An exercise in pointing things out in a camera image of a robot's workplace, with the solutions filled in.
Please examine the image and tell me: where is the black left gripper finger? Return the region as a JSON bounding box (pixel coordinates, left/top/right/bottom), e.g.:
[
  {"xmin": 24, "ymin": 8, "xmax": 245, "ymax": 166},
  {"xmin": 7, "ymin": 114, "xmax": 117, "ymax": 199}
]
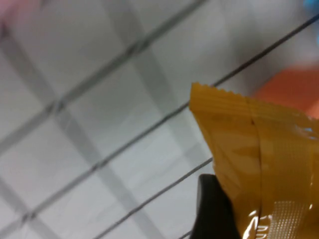
[{"xmin": 190, "ymin": 173, "xmax": 244, "ymax": 239}]

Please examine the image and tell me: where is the small yellow snack packet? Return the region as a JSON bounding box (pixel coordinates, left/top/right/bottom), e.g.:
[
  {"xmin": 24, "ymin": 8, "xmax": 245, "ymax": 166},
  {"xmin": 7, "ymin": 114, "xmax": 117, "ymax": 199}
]
[{"xmin": 189, "ymin": 82, "xmax": 319, "ymax": 239}]

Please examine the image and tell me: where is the blue Vikar shrimp chips bag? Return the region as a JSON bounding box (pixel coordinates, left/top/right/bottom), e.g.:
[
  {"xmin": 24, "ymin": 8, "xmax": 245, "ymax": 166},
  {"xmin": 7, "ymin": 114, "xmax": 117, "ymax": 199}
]
[{"xmin": 301, "ymin": 0, "xmax": 319, "ymax": 48}]

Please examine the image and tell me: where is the white grid tablecloth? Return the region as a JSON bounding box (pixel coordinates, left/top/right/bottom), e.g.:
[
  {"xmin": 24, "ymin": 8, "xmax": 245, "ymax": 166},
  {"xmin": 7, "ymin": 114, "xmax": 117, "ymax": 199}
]
[{"xmin": 0, "ymin": 0, "xmax": 319, "ymax": 239}]

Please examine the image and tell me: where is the orange foam cube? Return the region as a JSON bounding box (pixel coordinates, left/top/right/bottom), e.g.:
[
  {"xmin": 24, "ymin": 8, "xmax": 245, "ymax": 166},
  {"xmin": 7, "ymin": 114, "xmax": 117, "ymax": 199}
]
[{"xmin": 253, "ymin": 66, "xmax": 319, "ymax": 118}]

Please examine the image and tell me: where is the pink foam cube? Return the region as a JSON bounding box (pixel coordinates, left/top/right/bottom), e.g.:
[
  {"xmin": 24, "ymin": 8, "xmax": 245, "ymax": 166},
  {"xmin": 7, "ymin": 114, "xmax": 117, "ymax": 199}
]
[{"xmin": 0, "ymin": 0, "xmax": 44, "ymax": 35}]

